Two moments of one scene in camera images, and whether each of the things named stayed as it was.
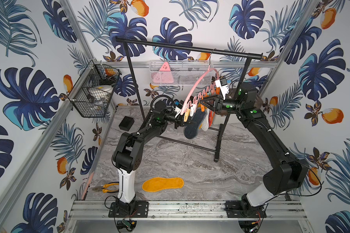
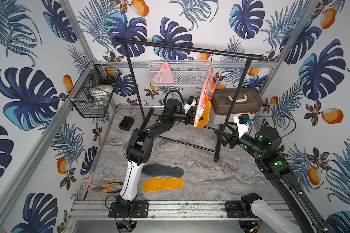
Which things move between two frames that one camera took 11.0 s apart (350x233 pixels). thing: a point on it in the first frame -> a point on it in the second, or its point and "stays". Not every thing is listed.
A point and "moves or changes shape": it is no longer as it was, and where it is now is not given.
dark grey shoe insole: x=190 y=131 -> x=157 y=169
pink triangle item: x=165 y=75 stays
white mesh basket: x=179 y=73 stays
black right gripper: x=216 y=107 -> x=228 y=138
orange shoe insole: x=160 y=183 stays
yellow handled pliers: x=102 y=188 stays
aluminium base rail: x=99 y=209 stays
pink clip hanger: x=189 y=106 moves or changes shape
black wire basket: x=91 y=96 stays
